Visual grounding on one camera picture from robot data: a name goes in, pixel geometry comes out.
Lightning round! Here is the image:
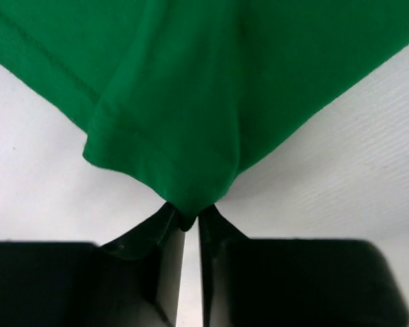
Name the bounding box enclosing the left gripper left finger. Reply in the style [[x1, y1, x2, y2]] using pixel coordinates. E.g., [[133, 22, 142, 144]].
[[0, 203, 185, 326]]

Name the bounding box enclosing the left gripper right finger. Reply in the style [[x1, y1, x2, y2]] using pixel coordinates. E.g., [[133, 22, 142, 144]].
[[198, 206, 409, 326]]

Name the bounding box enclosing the green t shirt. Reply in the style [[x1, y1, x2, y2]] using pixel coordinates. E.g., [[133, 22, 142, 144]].
[[0, 1, 409, 228]]

